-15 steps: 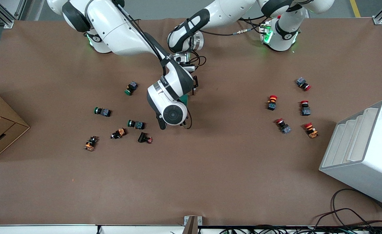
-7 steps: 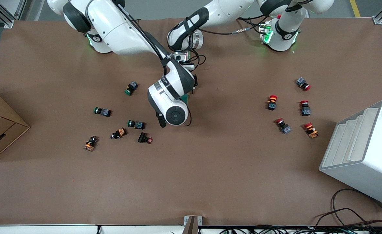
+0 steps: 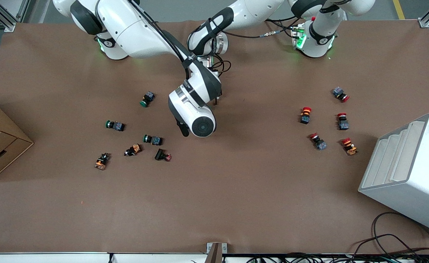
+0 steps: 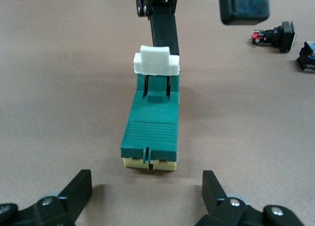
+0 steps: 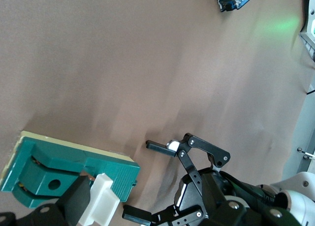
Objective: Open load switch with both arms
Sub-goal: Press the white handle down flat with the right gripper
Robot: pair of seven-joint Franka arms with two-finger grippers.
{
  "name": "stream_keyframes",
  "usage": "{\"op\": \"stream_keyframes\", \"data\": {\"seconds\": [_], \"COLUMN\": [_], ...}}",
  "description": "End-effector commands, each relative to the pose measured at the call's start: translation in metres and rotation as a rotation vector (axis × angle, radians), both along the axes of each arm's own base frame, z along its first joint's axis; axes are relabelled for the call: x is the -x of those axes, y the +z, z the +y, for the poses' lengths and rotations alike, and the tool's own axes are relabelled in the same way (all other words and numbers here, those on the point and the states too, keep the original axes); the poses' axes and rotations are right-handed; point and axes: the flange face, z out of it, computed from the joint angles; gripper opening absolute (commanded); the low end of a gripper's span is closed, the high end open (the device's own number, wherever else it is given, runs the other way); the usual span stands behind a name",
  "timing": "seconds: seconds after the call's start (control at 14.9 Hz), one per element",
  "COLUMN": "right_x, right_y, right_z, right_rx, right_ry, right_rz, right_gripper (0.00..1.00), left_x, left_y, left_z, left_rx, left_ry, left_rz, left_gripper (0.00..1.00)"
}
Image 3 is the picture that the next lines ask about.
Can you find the white table edge rail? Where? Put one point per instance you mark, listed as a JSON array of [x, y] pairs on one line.
[[53, 258]]

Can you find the red mushroom button blue block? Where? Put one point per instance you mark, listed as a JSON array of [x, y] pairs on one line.
[[342, 122], [318, 141], [340, 94]]

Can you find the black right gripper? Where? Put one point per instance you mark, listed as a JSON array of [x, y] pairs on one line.
[[184, 130]]

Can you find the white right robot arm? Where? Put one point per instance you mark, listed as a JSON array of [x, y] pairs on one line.
[[134, 29]]

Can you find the green push button blue block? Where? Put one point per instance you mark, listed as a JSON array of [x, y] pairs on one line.
[[147, 98], [116, 126], [153, 140]]

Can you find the black switch with red knob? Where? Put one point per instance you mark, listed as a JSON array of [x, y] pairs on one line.
[[162, 155]]

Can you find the red mushroom button orange block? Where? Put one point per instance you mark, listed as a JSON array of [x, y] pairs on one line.
[[305, 115], [349, 146]]

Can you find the black push button orange block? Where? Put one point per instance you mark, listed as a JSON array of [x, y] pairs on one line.
[[133, 150], [101, 161]]

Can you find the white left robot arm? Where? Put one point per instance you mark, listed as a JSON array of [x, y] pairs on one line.
[[251, 11]]

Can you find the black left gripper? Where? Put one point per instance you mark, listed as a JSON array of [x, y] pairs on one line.
[[218, 95]]

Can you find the metal table bracket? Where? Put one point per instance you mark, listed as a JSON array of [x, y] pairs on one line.
[[216, 252]]

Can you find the white slotted bin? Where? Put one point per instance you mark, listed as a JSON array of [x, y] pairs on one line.
[[419, 182]]

